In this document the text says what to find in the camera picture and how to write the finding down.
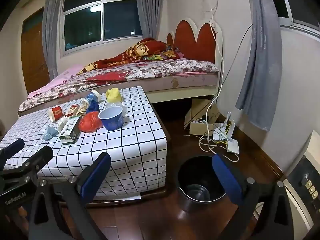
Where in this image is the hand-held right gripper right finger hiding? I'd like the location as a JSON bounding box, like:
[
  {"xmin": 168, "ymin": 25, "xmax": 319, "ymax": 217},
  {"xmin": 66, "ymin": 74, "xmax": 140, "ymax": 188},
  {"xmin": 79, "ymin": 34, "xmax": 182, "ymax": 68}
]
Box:
[{"xmin": 212, "ymin": 154, "xmax": 294, "ymax": 240}]

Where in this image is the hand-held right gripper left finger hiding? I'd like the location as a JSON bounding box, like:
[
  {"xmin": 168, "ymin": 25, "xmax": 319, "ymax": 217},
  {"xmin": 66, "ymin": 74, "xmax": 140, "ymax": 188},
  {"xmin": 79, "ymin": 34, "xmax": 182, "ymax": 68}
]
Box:
[{"xmin": 27, "ymin": 152, "xmax": 112, "ymax": 240}]

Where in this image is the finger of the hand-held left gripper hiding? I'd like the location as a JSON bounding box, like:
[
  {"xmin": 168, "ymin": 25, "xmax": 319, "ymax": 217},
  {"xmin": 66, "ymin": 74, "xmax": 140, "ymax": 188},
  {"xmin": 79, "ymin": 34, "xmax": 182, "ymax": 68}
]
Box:
[
  {"xmin": 0, "ymin": 145, "xmax": 54, "ymax": 182},
  {"xmin": 0, "ymin": 138, "xmax": 25, "ymax": 161}
]

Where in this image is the light blue tissue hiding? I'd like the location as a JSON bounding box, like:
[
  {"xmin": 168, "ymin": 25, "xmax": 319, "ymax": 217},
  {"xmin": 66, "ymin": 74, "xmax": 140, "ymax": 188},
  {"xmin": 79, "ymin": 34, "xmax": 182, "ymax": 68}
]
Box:
[{"xmin": 43, "ymin": 125, "xmax": 58, "ymax": 140}]

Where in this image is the black trash bin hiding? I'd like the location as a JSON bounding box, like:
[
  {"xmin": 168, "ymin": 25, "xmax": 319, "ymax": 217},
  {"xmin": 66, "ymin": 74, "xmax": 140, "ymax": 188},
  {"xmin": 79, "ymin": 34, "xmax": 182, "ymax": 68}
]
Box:
[{"xmin": 177, "ymin": 156, "xmax": 229, "ymax": 203}]

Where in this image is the white tissue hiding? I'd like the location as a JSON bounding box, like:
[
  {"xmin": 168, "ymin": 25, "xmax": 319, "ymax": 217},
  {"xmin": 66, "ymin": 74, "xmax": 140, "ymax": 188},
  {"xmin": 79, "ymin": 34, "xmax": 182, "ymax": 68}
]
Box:
[{"xmin": 57, "ymin": 117, "xmax": 69, "ymax": 132}]

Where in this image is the green carton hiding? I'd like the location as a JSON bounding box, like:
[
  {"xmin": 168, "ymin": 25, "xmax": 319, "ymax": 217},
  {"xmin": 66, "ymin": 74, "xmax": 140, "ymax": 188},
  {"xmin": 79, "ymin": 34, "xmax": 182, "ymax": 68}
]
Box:
[{"xmin": 59, "ymin": 115, "xmax": 82, "ymax": 145}]

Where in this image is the red and white carton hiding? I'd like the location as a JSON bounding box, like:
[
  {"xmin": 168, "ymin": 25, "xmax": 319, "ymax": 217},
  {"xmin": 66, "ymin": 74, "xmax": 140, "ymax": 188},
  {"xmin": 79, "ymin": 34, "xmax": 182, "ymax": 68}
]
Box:
[{"xmin": 64, "ymin": 104, "xmax": 87, "ymax": 118}]

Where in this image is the clear plastic bag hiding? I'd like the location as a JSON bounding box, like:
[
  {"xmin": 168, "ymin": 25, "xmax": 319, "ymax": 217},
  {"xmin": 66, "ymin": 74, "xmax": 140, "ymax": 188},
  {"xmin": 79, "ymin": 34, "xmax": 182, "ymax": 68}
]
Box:
[{"xmin": 105, "ymin": 101, "xmax": 129, "ymax": 117}]

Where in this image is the white router with antennas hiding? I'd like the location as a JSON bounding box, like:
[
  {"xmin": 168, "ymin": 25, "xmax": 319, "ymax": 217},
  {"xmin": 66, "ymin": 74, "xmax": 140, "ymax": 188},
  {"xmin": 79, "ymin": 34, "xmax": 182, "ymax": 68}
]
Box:
[{"xmin": 224, "ymin": 112, "xmax": 240, "ymax": 155}]

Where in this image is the white network device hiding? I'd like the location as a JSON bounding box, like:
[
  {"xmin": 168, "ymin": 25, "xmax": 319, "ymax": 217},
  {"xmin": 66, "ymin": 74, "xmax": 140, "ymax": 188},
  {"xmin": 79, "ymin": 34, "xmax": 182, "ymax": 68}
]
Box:
[{"xmin": 212, "ymin": 122, "xmax": 229, "ymax": 140}]

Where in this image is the red paper cup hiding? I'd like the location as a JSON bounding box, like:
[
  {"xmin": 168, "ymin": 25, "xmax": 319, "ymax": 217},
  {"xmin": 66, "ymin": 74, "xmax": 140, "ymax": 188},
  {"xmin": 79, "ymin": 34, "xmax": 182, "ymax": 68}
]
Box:
[{"xmin": 48, "ymin": 106, "xmax": 64, "ymax": 123}]

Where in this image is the white checkered tablecloth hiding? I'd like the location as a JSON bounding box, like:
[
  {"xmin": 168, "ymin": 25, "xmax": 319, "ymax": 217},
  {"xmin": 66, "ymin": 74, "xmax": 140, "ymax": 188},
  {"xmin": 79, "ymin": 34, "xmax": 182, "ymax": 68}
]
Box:
[{"xmin": 0, "ymin": 86, "xmax": 167, "ymax": 198}]

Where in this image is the red plastic bag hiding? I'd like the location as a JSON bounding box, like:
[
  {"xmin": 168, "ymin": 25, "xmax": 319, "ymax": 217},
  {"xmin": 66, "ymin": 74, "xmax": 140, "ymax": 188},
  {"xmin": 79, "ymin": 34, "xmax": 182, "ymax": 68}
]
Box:
[{"xmin": 79, "ymin": 112, "xmax": 103, "ymax": 133}]

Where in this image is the blue paper bowl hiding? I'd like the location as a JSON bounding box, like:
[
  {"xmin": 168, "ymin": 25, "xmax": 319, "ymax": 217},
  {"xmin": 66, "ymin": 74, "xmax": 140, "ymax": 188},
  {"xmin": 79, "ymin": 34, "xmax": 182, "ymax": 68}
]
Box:
[{"xmin": 98, "ymin": 106, "xmax": 125, "ymax": 131}]

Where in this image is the cardboard box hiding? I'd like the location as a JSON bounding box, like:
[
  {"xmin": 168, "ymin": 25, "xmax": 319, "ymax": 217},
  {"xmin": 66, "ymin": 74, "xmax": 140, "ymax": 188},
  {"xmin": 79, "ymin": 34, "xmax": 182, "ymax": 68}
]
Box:
[{"xmin": 184, "ymin": 99, "xmax": 220, "ymax": 136}]

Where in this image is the blue and white paper cup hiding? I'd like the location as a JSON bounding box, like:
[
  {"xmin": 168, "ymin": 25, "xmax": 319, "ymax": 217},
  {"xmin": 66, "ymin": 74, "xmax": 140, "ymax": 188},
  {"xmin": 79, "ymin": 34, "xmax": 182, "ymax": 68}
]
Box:
[{"xmin": 82, "ymin": 90, "xmax": 102, "ymax": 107}]

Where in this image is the yellow cloth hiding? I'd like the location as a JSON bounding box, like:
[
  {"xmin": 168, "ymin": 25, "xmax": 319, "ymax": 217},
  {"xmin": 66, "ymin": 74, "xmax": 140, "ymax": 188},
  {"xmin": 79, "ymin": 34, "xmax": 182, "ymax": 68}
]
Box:
[{"xmin": 105, "ymin": 88, "xmax": 121, "ymax": 103}]

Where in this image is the pink bed sheet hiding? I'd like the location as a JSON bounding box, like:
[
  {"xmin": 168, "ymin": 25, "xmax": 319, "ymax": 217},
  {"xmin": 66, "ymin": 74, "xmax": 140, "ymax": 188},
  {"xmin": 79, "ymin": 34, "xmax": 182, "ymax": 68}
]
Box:
[{"xmin": 27, "ymin": 64, "xmax": 85, "ymax": 99}]

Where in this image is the wooden door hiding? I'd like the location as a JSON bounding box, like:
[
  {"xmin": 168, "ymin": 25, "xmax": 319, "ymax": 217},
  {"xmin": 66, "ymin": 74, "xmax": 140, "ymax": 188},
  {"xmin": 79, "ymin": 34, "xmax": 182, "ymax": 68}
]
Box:
[{"xmin": 21, "ymin": 9, "xmax": 50, "ymax": 94}]

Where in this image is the floral quilt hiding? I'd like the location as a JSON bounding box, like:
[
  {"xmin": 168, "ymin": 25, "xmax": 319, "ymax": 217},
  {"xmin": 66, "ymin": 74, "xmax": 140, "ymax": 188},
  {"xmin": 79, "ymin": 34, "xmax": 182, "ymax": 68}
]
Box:
[{"xmin": 18, "ymin": 58, "xmax": 218, "ymax": 112}]

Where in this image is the tied grey curtain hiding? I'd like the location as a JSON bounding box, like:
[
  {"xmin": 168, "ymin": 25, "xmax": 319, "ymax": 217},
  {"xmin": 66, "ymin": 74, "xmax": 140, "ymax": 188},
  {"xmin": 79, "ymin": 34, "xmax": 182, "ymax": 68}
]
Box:
[{"xmin": 236, "ymin": 0, "xmax": 283, "ymax": 132}]

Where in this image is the red printed blanket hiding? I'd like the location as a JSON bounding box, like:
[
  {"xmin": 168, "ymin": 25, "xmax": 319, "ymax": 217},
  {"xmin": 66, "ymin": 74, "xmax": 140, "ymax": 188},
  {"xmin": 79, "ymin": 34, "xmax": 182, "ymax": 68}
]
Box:
[{"xmin": 76, "ymin": 37, "xmax": 184, "ymax": 75}]

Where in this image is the white bed with red headboard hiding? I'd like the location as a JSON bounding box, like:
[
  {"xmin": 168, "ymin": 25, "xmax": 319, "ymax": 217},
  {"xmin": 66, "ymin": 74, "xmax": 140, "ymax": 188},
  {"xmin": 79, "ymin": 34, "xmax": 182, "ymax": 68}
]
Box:
[{"xmin": 17, "ymin": 18, "xmax": 224, "ymax": 117}]

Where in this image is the large sliding window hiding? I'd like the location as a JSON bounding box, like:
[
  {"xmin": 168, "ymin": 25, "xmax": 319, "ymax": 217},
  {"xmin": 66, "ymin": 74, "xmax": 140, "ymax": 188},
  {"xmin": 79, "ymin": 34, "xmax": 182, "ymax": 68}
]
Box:
[{"xmin": 60, "ymin": 0, "xmax": 145, "ymax": 57}]

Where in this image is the side window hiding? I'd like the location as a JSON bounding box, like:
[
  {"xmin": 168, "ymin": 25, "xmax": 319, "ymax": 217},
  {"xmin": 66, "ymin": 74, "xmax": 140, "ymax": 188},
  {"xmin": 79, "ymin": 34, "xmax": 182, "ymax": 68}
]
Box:
[{"xmin": 271, "ymin": 0, "xmax": 320, "ymax": 38}]

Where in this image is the white cable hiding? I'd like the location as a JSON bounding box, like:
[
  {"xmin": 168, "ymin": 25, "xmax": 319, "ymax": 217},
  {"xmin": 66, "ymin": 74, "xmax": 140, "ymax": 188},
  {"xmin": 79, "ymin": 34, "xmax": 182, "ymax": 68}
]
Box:
[{"xmin": 199, "ymin": 0, "xmax": 239, "ymax": 163}]

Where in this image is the black cable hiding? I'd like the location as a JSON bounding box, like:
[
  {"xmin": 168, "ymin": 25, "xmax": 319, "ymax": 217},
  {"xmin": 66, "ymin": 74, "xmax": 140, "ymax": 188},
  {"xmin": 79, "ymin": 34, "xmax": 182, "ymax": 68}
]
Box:
[{"xmin": 217, "ymin": 25, "xmax": 253, "ymax": 98}]

